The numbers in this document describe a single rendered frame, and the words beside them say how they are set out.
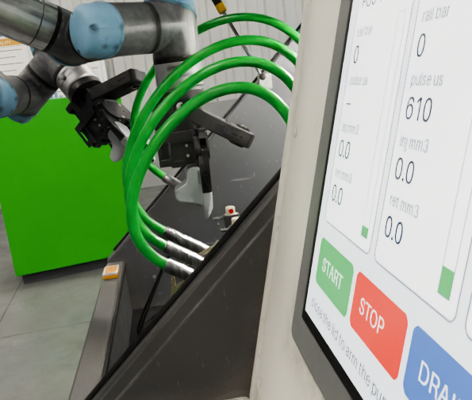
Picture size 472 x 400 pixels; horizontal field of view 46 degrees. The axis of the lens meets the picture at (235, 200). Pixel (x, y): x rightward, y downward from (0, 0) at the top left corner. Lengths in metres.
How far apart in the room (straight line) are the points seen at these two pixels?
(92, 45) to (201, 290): 0.38
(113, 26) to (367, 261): 0.58
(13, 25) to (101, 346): 0.49
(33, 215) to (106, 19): 3.51
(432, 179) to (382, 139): 0.06
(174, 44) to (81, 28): 0.14
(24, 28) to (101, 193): 3.40
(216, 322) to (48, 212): 3.69
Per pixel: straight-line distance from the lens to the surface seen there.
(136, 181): 0.67
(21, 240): 4.31
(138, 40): 0.84
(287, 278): 0.51
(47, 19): 0.92
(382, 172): 0.32
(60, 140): 4.19
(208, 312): 0.61
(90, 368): 0.84
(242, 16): 0.97
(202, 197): 0.90
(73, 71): 1.14
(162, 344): 0.62
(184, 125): 0.90
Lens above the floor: 1.32
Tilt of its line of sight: 13 degrees down
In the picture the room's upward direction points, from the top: 7 degrees counter-clockwise
